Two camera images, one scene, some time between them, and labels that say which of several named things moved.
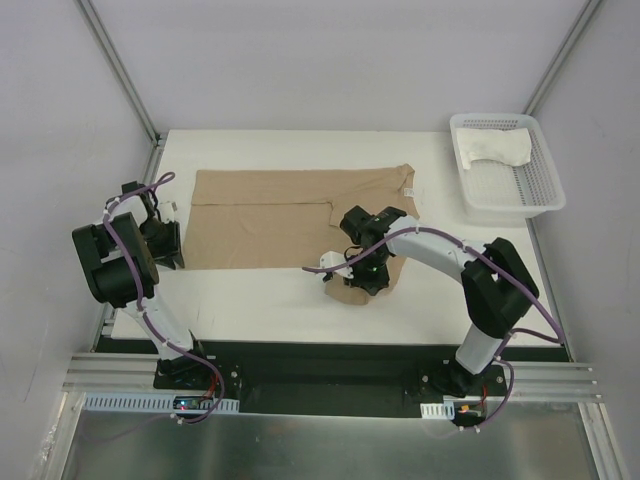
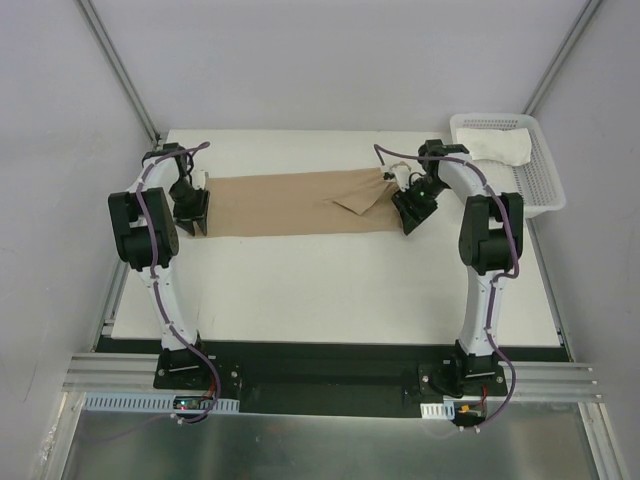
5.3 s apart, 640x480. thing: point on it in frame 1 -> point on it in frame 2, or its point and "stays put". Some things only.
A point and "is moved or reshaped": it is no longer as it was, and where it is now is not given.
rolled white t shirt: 508,146 stays put
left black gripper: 167,245 -> 191,208
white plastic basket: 499,190 stays put
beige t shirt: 289,219 is moved or reshaped
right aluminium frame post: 577,29 stays put
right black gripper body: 368,282 -> 415,208
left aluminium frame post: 120,69 stays put
